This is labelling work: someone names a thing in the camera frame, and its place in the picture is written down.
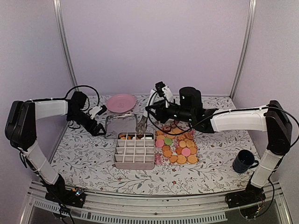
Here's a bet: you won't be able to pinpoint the floral cookie tray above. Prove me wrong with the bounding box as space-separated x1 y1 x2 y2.
155 121 199 166

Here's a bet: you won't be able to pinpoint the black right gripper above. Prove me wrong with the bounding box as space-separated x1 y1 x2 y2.
145 99 193 124

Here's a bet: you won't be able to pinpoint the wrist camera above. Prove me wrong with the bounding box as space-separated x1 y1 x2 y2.
155 81 175 108
88 105 107 119

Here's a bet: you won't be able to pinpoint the aluminium frame post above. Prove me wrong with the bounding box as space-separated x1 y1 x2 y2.
53 0 78 88
229 0 257 99

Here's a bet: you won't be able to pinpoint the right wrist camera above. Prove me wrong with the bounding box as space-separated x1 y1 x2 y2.
155 81 175 108

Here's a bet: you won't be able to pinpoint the green sandwich cookie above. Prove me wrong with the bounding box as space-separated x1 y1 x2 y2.
164 138 172 146

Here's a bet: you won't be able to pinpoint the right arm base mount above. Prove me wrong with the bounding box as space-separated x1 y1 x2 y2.
225 191 266 219

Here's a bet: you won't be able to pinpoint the silver tin lid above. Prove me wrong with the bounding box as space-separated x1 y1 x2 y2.
104 114 137 139

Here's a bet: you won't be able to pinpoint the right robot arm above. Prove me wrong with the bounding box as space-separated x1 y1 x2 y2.
136 98 292 203

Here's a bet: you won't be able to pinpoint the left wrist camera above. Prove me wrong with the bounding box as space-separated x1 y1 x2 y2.
88 105 107 119

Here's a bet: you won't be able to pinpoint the left aluminium frame post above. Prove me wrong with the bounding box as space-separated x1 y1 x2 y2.
53 0 78 88

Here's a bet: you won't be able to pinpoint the chocolate sprinkle donut cookie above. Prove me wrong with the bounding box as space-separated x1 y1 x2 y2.
163 126 171 133

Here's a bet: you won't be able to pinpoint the dark blue mug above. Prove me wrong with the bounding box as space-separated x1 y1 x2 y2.
232 150 259 174

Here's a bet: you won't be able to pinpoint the front aluminium rail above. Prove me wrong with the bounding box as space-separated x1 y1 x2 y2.
20 182 293 224

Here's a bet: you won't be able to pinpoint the small swirl butter cookie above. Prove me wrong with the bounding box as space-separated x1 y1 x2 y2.
156 130 165 136

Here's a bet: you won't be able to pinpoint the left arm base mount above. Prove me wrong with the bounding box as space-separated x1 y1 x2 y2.
45 188 86 208

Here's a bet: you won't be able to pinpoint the right aluminium frame post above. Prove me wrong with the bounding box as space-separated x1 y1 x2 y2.
229 0 257 99

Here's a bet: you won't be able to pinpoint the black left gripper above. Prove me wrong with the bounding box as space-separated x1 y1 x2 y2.
68 109 105 136

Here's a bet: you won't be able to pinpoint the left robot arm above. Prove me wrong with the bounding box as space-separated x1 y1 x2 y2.
5 91 107 203

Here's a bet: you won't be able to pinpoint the pink plate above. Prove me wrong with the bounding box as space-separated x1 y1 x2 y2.
106 94 136 114

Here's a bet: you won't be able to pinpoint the pink divided cookie tin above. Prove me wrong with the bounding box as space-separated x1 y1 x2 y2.
114 133 156 170

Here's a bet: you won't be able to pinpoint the metal tongs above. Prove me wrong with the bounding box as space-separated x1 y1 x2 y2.
135 89 157 134

